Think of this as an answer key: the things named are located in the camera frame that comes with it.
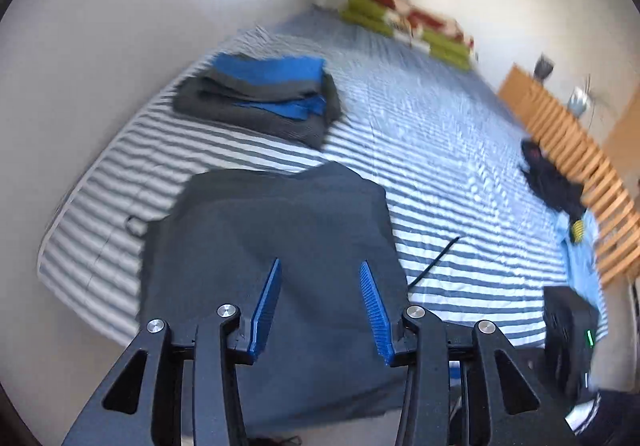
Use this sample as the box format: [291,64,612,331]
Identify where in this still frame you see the dark blue trousers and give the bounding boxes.
[124,161,461,436]

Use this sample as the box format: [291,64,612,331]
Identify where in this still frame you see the light blue denim jeans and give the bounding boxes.
[554,210,609,342]

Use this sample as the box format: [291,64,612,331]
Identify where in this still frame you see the blue white striped bedspread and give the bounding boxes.
[37,11,570,346]

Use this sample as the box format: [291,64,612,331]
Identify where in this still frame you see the black garment with yellow stripes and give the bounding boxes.
[520,140,587,244]

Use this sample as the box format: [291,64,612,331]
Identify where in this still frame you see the potted spider plant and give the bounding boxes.
[566,74,615,130]

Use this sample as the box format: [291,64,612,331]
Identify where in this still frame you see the dark ceramic vase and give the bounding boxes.
[533,54,554,82]

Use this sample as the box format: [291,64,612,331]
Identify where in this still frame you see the folded blue grey clothes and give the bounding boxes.
[172,53,342,149]

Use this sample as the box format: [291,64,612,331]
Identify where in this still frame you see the red patterned folded blanket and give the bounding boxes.
[373,0,475,49]

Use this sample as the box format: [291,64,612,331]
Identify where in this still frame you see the wooden slatted bed rail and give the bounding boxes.
[498,65,639,286]

